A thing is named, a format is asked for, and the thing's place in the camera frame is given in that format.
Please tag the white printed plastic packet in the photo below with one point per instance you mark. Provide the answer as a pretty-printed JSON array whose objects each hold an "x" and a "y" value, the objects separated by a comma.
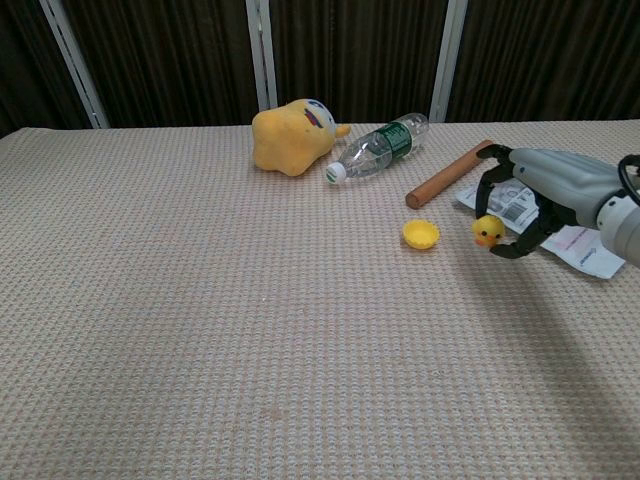
[{"x": 590, "y": 255}]

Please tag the yellow fluted cap dish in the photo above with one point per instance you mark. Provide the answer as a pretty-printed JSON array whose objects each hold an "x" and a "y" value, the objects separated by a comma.
[{"x": 421, "y": 234}]

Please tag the wooden rolling pin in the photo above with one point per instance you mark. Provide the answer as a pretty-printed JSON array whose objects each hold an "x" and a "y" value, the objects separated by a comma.
[{"x": 440, "y": 179}]

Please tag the dark pleated curtain panel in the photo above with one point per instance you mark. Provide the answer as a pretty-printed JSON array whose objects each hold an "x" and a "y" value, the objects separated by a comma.
[
  {"x": 550, "y": 55},
  {"x": 30, "y": 65},
  {"x": 170, "y": 60},
  {"x": 355, "y": 55}
]

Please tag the small yellow rubber duck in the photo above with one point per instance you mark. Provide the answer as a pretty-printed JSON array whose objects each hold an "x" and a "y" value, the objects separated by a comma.
[{"x": 487, "y": 230}]

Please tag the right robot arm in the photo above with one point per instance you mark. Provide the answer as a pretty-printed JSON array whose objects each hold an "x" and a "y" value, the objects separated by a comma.
[{"x": 622, "y": 225}]

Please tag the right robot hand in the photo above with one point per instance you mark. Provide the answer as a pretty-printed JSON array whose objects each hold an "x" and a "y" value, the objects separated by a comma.
[{"x": 565, "y": 182}]

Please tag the yellow plush toy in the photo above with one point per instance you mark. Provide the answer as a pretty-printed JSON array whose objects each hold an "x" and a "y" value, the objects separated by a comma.
[{"x": 282, "y": 142}]

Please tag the white metal screen post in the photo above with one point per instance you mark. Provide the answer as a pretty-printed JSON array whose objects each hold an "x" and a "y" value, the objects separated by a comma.
[
  {"x": 75, "y": 62},
  {"x": 262, "y": 55},
  {"x": 447, "y": 60}
]

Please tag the clear plastic water bottle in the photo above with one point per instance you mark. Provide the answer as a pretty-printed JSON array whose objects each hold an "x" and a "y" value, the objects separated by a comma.
[{"x": 372, "y": 152}]

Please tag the beige woven tablecloth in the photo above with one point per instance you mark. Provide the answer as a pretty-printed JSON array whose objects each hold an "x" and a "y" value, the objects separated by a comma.
[{"x": 200, "y": 325}]

